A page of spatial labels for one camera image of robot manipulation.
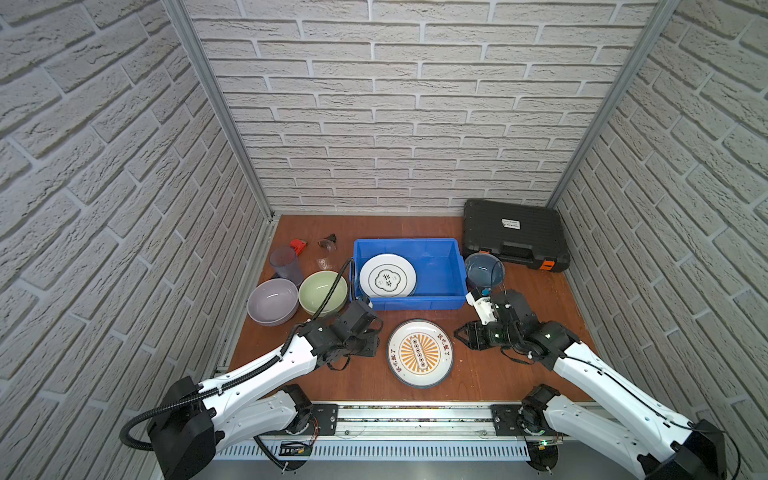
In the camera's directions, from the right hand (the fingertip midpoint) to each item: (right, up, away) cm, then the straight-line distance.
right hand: (461, 331), depth 77 cm
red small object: (-53, +23, +30) cm, 65 cm away
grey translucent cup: (-50, +17, +11) cm, 54 cm away
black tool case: (+33, +27, +30) cm, 52 cm away
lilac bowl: (-57, +4, +17) cm, 60 cm away
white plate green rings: (-20, +13, +21) cm, 32 cm away
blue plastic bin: (-1, +10, +25) cm, 27 cm away
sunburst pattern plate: (-10, -9, +8) cm, 16 cm away
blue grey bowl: (+14, +14, +23) cm, 31 cm away
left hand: (-22, -3, +3) cm, 23 cm away
